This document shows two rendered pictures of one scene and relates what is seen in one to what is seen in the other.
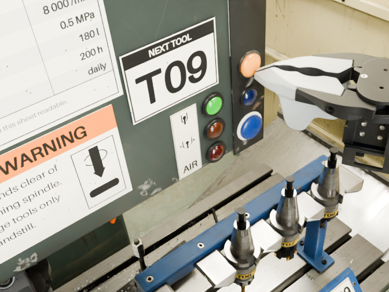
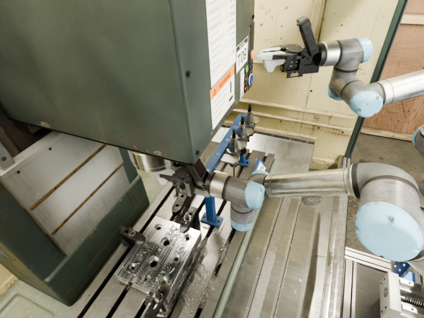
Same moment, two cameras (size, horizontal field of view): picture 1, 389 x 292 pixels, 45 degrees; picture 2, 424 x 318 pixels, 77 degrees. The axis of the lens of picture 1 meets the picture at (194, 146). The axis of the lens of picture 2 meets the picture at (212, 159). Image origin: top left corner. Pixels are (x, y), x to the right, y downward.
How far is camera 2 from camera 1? 0.54 m
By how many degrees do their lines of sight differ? 24
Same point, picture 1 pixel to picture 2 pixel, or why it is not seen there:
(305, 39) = not seen: hidden behind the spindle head
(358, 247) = (255, 154)
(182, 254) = (213, 158)
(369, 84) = (291, 49)
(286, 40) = not seen: hidden behind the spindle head
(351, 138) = (288, 69)
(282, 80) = (266, 54)
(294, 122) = (270, 69)
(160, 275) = (211, 167)
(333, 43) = not seen: hidden behind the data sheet
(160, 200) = (150, 180)
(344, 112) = (289, 57)
